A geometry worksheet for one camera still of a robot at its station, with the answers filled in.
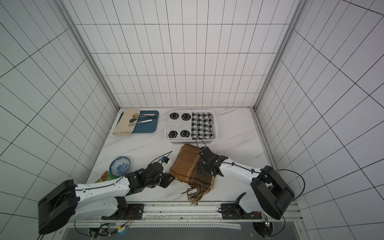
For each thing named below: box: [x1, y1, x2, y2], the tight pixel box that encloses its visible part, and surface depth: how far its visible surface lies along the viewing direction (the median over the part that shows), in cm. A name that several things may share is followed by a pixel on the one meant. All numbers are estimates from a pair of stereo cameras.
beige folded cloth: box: [112, 109, 141, 136], surface depth 112 cm
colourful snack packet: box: [94, 170, 119, 183], surface depth 84 cm
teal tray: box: [133, 110, 159, 133], surface depth 112 cm
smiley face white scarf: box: [166, 111, 214, 140], surface depth 97 cm
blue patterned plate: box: [109, 156, 131, 178], surface depth 89 cm
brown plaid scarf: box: [170, 144, 216, 206], surface depth 83 cm
